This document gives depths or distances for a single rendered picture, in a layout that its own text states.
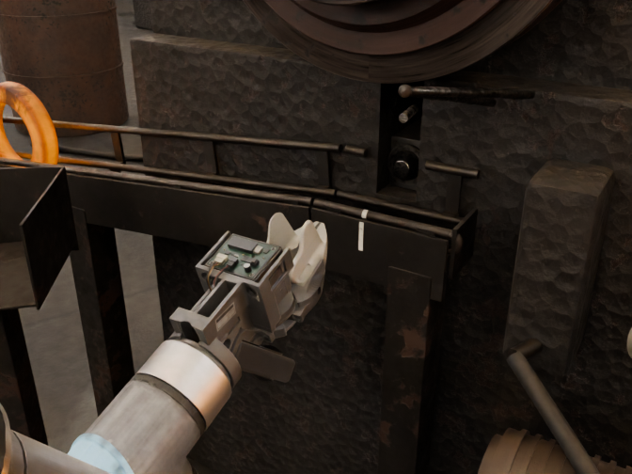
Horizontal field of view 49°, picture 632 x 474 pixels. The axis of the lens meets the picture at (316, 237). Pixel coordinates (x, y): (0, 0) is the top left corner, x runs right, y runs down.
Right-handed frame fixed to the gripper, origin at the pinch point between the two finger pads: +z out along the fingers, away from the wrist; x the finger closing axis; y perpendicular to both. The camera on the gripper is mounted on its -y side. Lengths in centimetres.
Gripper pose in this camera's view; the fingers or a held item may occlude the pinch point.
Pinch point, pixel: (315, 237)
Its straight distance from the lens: 73.7
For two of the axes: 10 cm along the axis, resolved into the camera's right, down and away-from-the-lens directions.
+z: 4.9, -6.3, 6.0
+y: -1.6, -7.4, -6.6
